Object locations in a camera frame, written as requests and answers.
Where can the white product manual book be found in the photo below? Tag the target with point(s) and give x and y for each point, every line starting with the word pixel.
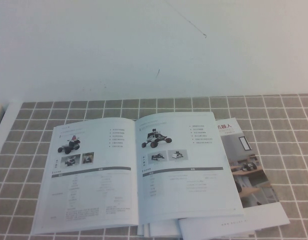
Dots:
pixel 106 175

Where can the white booklet stack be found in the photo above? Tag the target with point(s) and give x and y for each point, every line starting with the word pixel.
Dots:
pixel 158 227

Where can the brochure with red title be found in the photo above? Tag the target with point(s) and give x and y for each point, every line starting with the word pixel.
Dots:
pixel 254 175

